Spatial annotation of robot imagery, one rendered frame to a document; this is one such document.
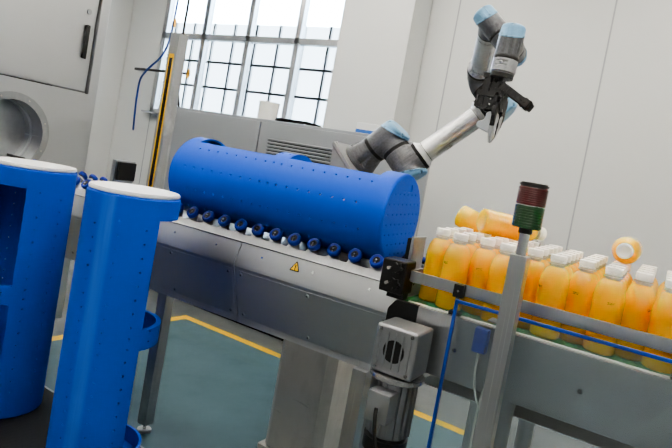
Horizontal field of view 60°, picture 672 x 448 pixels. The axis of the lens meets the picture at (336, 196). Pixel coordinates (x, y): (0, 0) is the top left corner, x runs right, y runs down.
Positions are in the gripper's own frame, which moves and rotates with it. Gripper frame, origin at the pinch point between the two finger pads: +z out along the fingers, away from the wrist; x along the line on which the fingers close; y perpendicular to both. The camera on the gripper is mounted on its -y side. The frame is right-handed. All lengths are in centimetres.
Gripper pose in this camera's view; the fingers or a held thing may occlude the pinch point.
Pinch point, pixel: (492, 139)
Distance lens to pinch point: 186.6
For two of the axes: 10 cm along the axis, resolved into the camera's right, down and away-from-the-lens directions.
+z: -2.4, 9.7, 0.4
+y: -8.2, -2.2, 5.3
